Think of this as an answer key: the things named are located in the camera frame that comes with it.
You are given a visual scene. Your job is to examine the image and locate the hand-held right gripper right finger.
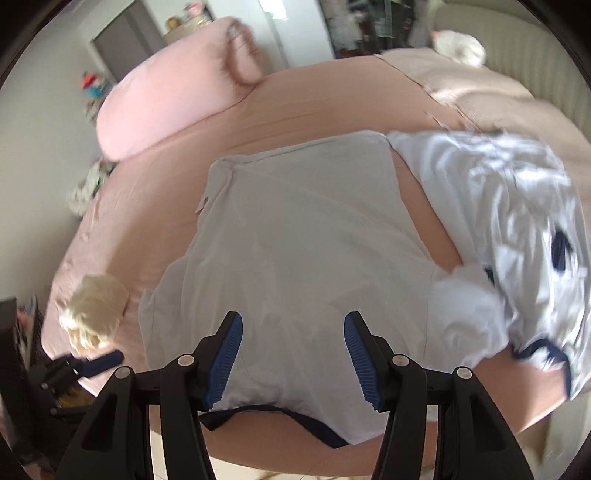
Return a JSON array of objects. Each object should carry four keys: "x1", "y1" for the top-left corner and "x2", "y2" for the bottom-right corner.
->
[{"x1": 343, "y1": 311, "x2": 539, "y2": 480}]

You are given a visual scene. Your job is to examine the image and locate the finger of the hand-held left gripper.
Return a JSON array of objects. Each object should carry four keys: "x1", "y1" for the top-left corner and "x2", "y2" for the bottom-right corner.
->
[{"x1": 44, "y1": 349, "x2": 124, "y2": 393}]

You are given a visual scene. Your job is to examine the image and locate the pink figurine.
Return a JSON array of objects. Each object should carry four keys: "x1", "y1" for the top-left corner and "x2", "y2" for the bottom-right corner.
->
[{"x1": 184, "y1": 2, "x2": 215, "y2": 21}]

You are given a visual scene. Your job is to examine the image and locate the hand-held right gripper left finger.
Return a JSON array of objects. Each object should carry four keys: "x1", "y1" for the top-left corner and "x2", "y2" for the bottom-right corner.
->
[{"x1": 54, "y1": 311, "x2": 243, "y2": 480}]

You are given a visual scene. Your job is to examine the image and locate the beige quilted blanket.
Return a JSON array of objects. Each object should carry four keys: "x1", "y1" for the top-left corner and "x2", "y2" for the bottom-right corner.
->
[{"x1": 376, "y1": 46, "x2": 591, "y2": 195}]

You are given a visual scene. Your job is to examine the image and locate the red and blue toy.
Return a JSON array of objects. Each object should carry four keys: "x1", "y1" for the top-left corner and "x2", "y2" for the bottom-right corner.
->
[{"x1": 81, "y1": 71, "x2": 109, "y2": 100}]

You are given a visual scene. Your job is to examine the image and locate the cream folded garment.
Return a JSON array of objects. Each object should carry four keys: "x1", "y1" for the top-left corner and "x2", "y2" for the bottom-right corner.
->
[{"x1": 59, "y1": 274, "x2": 130, "y2": 355}]

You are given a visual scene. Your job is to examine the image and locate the pink bed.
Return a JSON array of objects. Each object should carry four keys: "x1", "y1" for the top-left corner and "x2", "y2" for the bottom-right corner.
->
[{"x1": 41, "y1": 55, "x2": 591, "y2": 476}]

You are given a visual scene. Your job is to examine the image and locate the white wardrobe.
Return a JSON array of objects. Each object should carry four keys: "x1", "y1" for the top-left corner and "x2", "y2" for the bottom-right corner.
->
[{"x1": 259, "y1": 0, "x2": 444, "y2": 70}]

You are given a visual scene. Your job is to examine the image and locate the white plush toy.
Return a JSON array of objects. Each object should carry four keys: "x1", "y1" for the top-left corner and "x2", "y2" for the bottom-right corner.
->
[{"x1": 431, "y1": 30, "x2": 486, "y2": 65}]

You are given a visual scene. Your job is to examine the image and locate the grey-green padded headboard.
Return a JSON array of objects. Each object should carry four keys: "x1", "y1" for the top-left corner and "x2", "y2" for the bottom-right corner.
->
[{"x1": 434, "y1": 0, "x2": 591, "y2": 139}]

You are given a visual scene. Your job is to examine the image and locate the light blue shirt navy trim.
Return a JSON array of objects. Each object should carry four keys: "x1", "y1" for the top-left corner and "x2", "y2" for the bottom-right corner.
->
[{"x1": 388, "y1": 130, "x2": 581, "y2": 401}]

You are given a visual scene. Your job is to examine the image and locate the pink pillow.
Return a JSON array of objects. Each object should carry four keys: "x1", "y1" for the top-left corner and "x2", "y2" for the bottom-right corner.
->
[{"x1": 96, "y1": 16, "x2": 264, "y2": 161}]

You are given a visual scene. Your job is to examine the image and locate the patterned cloth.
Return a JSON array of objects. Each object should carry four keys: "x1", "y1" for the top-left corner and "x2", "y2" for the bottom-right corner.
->
[{"x1": 67, "y1": 159, "x2": 116, "y2": 217}]

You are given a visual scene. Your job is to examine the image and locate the white shirt with navy collar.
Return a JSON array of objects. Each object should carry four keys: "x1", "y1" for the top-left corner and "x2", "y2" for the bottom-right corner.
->
[{"x1": 139, "y1": 130, "x2": 509, "y2": 448}]

